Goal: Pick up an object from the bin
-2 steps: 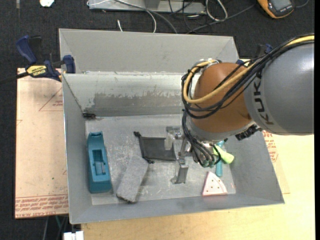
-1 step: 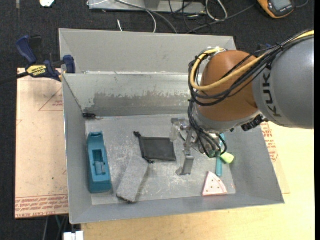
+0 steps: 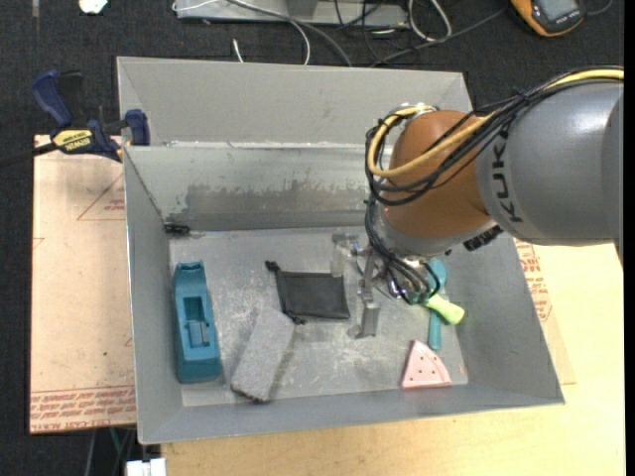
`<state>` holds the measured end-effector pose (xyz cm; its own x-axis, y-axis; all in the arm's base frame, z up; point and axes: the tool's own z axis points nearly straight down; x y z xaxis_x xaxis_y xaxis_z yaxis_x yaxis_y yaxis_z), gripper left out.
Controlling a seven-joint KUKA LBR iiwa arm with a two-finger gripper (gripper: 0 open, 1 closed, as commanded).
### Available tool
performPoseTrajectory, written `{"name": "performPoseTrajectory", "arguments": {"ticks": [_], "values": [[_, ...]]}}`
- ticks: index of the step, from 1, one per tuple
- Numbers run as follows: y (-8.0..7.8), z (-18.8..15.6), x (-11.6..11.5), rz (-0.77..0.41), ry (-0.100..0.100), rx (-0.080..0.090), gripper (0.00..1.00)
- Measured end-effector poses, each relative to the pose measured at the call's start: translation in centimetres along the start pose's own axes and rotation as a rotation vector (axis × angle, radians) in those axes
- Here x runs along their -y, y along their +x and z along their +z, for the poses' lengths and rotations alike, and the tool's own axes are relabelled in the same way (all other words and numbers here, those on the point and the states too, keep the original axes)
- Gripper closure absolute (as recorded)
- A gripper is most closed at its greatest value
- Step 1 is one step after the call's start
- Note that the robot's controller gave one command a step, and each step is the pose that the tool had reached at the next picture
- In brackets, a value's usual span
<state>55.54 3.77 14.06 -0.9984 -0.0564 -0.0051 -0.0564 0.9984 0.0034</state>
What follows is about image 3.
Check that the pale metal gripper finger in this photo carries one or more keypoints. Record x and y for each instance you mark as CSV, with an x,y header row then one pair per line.
x,y
341,261
369,320

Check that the pink triangular sanding pad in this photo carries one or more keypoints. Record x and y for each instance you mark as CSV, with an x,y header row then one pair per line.
x,y
424,370

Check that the grey sponge block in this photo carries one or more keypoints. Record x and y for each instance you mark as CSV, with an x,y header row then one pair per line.
x,y
263,355

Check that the grey metal bin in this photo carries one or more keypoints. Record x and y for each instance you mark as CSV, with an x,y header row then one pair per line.
x,y
297,112

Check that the teal tape dispenser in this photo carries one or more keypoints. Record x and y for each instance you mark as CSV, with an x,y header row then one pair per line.
x,y
196,355

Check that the brown cardboard board, red print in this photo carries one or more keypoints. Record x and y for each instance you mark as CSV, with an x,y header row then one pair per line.
x,y
79,290

